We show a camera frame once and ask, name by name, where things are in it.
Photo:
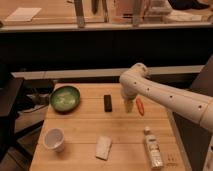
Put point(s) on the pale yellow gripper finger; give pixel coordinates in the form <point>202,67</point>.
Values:
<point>128,105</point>

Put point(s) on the black eraser block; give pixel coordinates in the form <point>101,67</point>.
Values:
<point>107,103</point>

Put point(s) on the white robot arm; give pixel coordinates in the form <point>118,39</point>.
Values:
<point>195,107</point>

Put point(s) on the orange carrot toy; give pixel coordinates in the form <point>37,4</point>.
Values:
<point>140,106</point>

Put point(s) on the white sponge block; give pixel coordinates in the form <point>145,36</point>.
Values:
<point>103,147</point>

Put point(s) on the clear plastic bottle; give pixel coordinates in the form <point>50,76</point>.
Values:
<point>152,148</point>

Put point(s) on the green ceramic bowl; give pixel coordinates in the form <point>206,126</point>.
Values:
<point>65,98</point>

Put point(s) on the white paper cup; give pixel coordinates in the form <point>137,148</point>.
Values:
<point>54,140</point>

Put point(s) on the white paper sheet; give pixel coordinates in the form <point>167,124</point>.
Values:
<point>22,14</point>

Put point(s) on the long white shelf rail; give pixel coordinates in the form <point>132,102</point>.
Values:
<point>35,75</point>

